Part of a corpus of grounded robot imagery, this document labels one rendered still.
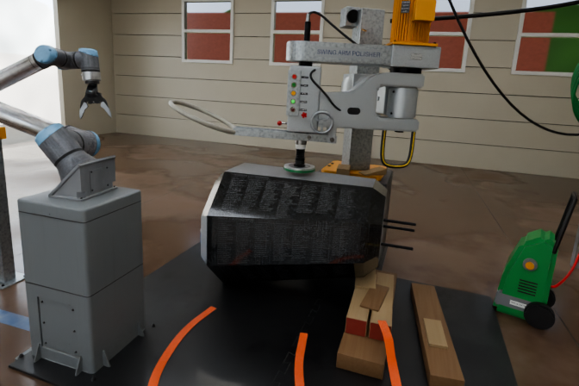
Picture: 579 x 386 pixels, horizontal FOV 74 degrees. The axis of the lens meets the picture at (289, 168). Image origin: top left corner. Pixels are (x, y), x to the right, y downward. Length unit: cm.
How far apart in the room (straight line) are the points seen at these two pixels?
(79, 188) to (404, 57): 196
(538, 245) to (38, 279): 284
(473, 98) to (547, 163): 187
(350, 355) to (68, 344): 141
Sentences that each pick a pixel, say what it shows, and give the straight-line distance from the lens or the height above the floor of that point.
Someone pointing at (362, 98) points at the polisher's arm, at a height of 138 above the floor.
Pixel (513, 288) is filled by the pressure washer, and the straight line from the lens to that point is 305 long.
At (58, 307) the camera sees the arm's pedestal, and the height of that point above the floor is 33.
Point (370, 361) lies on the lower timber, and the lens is 221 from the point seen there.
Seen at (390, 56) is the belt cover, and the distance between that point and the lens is 259.
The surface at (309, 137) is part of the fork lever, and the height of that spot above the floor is 111.
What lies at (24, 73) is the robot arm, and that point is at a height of 143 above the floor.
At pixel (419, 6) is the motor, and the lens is 261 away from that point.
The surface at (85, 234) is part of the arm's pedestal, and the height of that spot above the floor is 73.
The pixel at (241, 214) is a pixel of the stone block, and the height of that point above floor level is 63.
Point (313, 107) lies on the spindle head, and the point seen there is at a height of 131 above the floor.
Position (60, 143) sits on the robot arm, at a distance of 217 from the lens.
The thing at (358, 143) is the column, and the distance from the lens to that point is 323.
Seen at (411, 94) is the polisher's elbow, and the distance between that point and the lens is 264.
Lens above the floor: 143
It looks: 12 degrees down
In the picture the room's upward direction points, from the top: 3 degrees clockwise
